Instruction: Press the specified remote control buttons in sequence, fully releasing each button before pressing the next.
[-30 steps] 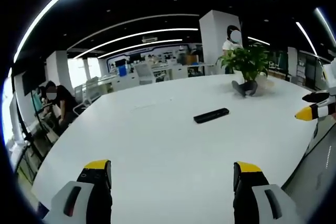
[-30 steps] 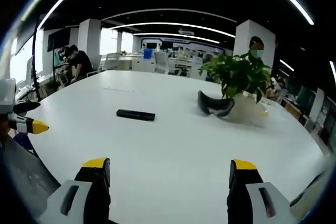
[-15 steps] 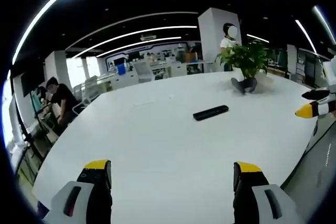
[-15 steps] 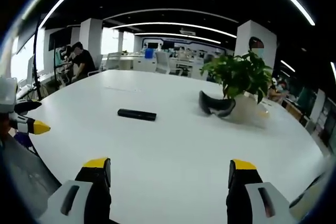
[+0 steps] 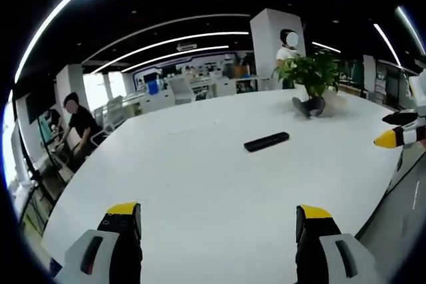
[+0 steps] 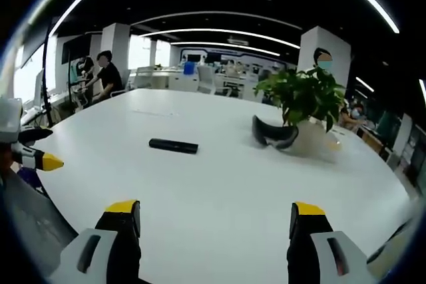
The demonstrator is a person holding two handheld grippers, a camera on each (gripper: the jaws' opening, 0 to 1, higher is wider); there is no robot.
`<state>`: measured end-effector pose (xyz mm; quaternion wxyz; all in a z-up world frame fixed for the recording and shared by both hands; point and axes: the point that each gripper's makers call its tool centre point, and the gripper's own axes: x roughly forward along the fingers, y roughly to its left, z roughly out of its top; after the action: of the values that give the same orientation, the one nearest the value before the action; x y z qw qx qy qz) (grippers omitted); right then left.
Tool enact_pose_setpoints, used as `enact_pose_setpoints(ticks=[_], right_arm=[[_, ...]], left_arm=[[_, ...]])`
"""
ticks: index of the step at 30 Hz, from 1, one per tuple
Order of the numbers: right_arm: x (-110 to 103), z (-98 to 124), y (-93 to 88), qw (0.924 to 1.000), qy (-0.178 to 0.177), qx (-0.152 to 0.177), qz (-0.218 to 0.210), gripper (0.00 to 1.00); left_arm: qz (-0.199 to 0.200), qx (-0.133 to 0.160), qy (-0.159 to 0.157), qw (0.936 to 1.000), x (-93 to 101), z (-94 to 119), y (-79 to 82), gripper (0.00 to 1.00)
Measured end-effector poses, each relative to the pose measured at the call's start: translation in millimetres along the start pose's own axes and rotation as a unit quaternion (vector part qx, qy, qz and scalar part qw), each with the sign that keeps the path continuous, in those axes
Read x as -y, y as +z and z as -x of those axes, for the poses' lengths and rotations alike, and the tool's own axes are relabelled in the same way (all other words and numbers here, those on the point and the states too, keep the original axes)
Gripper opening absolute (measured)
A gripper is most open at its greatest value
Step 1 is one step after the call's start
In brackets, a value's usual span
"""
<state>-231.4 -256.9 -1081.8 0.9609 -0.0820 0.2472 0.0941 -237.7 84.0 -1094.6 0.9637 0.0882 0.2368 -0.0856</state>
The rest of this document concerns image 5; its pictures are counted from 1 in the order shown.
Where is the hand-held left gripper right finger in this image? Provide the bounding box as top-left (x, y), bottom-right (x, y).
top-left (294, 204), bottom-right (389, 284)

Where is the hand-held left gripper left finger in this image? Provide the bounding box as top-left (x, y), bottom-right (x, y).
top-left (54, 202), bottom-right (143, 284)

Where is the black remote control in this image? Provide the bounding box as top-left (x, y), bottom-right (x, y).
top-left (243, 131), bottom-right (290, 153)

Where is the green potted plant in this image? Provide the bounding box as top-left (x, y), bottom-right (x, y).
top-left (273, 49), bottom-right (343, 118)

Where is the white office chair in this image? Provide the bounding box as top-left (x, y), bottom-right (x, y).
top-left (167, 76), bottom-right (196, 105)
top-left (93, 96), bottom-right (129, 135)

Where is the white pillar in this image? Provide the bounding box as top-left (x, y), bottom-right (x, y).
top-left (249, 7), bottom-right (306, 91)

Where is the black wall screen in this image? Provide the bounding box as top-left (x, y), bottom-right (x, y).
top-left (25, 89), bottom-right (57, 125)

